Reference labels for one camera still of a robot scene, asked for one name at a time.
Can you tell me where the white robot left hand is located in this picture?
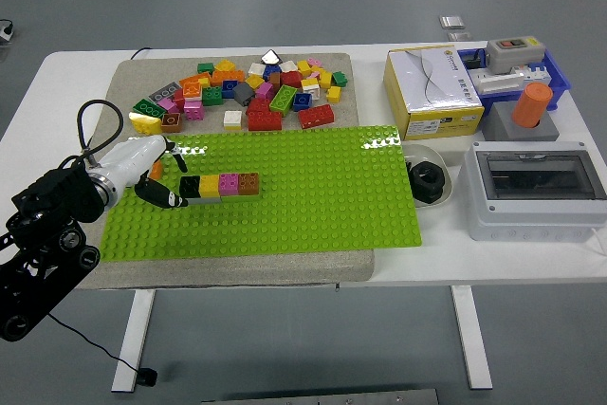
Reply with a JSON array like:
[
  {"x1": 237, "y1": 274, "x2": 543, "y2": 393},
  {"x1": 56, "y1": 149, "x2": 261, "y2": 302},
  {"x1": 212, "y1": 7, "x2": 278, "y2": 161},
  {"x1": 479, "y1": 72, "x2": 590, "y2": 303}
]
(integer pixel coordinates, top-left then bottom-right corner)
[{"x1": 89, "y1": 134, "x2": 190, "y2": 210}]

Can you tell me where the black square toy brick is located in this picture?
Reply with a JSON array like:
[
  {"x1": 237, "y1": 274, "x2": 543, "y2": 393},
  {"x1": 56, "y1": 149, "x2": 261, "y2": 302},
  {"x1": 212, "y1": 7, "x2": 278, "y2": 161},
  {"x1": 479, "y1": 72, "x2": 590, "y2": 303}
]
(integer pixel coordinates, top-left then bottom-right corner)
[{"x1": 179, "y1": 175, "x2": 202, "y2": 198}]

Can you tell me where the yellow large toy brick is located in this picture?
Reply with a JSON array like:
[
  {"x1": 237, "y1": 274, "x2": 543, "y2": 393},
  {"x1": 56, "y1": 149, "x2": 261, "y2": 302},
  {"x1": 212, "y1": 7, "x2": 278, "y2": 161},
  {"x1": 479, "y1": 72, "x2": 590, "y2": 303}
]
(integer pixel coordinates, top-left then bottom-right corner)
[{"x1": 128, "y1": 111, "x2": 163, "y2": 136}]

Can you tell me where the grey flat toy plate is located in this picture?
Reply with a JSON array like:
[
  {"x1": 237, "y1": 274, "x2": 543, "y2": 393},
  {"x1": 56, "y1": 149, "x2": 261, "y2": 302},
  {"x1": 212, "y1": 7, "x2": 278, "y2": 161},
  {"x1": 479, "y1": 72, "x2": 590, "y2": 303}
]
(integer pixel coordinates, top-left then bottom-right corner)
[{"x1": 148, "y1": 81, "x2": 183, "y2": 102}]

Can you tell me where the yellow square toy brick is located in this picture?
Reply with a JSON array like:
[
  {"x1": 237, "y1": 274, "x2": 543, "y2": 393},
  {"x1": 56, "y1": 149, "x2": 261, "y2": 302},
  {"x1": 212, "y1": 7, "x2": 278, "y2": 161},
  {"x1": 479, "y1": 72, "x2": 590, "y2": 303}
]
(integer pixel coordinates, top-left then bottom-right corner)
[{"x1": 197, "y1": 174, "x2": 222, "y2": 198}]

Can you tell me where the pink square toy brick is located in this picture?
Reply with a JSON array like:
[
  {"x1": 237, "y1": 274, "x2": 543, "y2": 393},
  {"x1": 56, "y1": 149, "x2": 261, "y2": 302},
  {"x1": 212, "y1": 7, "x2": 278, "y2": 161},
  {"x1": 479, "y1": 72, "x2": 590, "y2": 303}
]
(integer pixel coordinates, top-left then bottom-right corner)
[{"x1": 217, "y1": 173, "x2": 241, "y2": 197}]

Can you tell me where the brown square toy brick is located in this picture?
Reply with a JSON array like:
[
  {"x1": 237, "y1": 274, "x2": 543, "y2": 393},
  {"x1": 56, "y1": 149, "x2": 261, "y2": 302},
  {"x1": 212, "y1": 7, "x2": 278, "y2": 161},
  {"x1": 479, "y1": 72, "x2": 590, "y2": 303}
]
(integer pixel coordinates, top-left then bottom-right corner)
[{"x1": 237, "y1": 172, "x2": 261, "y2": 197}]

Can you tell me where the red large toy brick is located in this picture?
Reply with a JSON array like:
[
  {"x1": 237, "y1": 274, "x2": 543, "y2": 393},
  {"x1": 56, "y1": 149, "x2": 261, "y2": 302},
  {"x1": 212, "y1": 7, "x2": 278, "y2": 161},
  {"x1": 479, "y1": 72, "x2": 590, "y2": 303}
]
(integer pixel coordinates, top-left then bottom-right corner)
[{"x1": 246, "y1": 111, "x2": 283, "y2": 132}]

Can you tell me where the green studded baseplate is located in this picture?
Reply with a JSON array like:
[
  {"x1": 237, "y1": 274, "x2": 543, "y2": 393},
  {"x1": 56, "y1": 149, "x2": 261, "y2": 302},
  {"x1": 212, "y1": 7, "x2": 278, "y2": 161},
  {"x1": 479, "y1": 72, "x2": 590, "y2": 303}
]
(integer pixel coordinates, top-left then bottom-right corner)
[{"x1": 99, "y1": 124, "x2": 423, "y2": 263}]

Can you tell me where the red long toy brick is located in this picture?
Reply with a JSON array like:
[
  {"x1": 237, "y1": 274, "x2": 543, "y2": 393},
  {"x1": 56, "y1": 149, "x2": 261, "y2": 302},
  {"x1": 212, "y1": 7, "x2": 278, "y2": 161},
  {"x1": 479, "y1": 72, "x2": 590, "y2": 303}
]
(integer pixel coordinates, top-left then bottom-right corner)
[{"x1": 297, "y1": 103, "x2": 336, "y2": 129}]

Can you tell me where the dark green long brick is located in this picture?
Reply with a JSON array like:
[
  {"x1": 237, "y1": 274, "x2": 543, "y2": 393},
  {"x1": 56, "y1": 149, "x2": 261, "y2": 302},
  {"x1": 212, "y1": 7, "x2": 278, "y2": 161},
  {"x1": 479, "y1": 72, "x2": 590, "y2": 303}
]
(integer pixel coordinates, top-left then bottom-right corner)
[{"x1": 132, "y1": 98, "x2": 168, "y2": 120}]

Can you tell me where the grey-brown table mat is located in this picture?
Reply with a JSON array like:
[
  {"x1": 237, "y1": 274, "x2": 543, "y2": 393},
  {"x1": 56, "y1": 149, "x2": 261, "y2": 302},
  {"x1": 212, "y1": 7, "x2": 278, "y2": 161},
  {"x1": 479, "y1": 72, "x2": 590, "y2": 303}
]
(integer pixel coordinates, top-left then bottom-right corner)
[{"x1": 49, "y1": 51, "x2": 377, "y2": 290}]

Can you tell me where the lime green long brick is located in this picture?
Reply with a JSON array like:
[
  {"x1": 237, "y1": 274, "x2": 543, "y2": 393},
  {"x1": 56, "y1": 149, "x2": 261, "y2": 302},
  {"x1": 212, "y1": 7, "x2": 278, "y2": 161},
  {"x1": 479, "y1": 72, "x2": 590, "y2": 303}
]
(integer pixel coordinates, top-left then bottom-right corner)
[{"x1": 268, "y1": 84, "x2": 299, "y2": 118}]

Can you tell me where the white table leg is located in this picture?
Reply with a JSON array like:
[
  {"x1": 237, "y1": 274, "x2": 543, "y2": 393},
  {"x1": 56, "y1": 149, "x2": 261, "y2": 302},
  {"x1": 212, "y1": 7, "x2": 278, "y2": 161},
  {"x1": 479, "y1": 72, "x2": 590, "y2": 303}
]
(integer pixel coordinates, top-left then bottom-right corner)
[
  {"x1": 111, "y1": 288, "x2": 156, "y2": 393},
  {"x1": 450, "y1": 285, "x2": 494, "y2": 390}
]

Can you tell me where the white bowl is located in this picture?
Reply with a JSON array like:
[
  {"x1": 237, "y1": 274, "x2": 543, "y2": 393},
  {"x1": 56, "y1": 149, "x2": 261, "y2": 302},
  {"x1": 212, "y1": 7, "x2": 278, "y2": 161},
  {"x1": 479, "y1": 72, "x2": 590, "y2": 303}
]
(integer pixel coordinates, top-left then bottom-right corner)
[{"x1": 403, "y1": 142, "x2": 457, "y2": 210}]

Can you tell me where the black large hex nut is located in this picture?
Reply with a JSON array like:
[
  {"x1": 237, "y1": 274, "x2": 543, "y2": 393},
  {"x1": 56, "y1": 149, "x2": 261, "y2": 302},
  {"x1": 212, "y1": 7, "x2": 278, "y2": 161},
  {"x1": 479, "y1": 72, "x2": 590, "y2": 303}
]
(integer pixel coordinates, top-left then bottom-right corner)
[{"x1": 408, "y1": 161, "x2": 444, "y2": 204}]

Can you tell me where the white and yellow cardboard box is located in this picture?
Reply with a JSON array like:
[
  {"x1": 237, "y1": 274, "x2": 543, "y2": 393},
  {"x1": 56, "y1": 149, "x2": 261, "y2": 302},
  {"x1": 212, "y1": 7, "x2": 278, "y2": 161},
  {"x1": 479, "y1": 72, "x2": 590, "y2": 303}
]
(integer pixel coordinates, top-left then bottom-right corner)
[{"x1": 382, "y1": 46, "x2": 486, "y2": 140}]

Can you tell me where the grey block with hole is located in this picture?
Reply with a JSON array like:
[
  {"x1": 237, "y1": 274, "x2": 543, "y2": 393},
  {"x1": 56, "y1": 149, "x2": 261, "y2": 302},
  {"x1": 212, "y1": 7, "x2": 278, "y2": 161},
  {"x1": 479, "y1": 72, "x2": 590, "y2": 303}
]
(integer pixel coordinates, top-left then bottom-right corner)
[{"x1": 482, "y1": 101, "x2": 561, "y2": 142}]

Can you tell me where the white terminal block device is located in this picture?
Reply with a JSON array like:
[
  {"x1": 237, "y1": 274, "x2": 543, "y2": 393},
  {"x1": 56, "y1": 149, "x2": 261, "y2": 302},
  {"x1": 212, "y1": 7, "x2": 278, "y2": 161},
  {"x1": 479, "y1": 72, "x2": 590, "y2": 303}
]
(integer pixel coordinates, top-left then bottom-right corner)
[{"x1": 469, "y1": 65, "x2": 554, "y2": 96}]

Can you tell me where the orange cylinder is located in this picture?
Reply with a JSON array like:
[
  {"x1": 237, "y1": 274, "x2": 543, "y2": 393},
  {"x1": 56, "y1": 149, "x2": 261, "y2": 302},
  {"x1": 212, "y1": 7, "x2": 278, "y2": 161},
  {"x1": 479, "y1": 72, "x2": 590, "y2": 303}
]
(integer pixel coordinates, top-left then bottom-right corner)
[{"x1": 510, "y1": 82, "x2": 554, "y2": 129}]

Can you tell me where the blue plastic bin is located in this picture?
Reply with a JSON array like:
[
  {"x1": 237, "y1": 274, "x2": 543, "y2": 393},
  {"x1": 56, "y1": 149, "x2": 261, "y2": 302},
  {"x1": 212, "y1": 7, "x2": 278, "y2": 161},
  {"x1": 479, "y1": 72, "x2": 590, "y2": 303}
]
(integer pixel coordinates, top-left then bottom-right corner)
[{"x1": 457, "y1": 46, "x2": 572, "y2": 115}]

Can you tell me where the thin black cable with plug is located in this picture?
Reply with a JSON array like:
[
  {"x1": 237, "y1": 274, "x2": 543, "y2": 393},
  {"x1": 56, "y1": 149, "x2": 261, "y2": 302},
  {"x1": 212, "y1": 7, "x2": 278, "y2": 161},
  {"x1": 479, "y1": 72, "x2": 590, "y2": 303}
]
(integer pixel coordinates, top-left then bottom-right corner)
[{"x1": 46, "y1": 312, "x2": 158, "y2": 386}]

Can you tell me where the grey push-button switch box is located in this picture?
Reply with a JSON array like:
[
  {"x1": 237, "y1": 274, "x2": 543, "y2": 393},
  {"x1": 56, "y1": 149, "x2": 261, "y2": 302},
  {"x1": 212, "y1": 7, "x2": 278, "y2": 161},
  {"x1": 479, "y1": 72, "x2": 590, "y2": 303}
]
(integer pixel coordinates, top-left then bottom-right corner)
[{"x1": 485, "y1": 36, "x2": 546, "y2": 75}]

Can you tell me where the white enclosure with clear lid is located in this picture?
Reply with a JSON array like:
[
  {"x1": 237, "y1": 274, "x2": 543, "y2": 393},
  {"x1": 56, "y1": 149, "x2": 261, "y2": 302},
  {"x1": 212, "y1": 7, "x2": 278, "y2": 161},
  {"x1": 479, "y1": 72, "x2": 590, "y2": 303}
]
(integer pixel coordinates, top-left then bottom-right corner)
[{"x1": 457, "y1": 140, "x2": 607, "y2": 242}]

